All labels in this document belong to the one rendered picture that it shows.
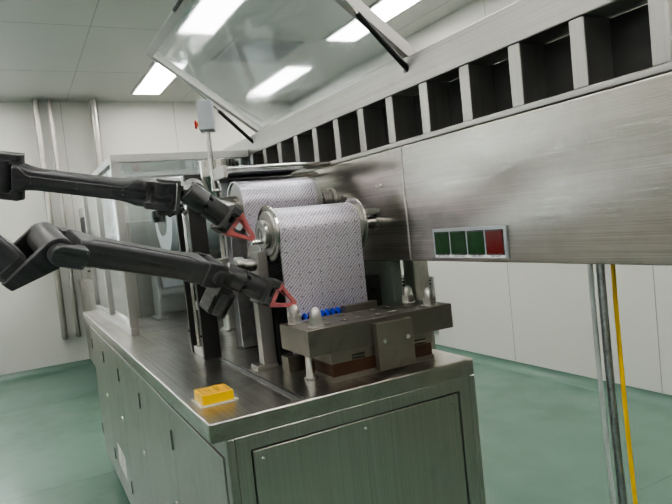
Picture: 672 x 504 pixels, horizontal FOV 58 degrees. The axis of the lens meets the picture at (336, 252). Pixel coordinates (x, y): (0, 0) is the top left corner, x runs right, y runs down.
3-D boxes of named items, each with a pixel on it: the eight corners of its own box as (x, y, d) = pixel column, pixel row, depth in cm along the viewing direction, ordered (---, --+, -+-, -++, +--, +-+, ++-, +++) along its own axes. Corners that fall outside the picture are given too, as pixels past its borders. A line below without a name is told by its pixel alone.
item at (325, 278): (288, 326, 152) (280, 253, 151) (367, 311, 163) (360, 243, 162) (289, 326, 152) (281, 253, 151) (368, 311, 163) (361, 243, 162)
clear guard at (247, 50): (153, 53, 228) (154, 52, 228) (261, 130, 248) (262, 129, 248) (246, -84, 135) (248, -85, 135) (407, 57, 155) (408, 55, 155)
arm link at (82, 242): (57, 240, 104) (33, 216, 111) (45, 269, 105) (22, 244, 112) (237, 271, 138) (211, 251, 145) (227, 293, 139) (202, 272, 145)
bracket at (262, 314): (249, 368, 160) (236, 254, 158) (271, 363, 163) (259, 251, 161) (256, 371, 156) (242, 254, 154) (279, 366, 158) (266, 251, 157)
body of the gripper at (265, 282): (270, 306, 144) (243, 294, 141) (255, 303, 153) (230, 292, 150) (280, 280, 146) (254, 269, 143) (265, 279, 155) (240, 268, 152)
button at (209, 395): (194, 400, 134) (193, 389, 134) (224, 393, 138) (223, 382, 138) (203, 407, 128) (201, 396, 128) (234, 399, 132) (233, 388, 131)
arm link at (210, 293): (220, 271, 135) (199, 255, 140) (196, 316, 136) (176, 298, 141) (255, 281, 145) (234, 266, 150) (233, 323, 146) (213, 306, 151)
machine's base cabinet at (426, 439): (106, 467, 345) (87, 318, 340) (216, 437, 375) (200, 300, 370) (269, 858, 122) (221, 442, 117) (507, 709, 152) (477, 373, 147)
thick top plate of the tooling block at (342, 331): (281, 348, 147) (279, 323, 147) (416, 320, 166) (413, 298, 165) (310, 358, 133) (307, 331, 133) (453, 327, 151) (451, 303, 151)
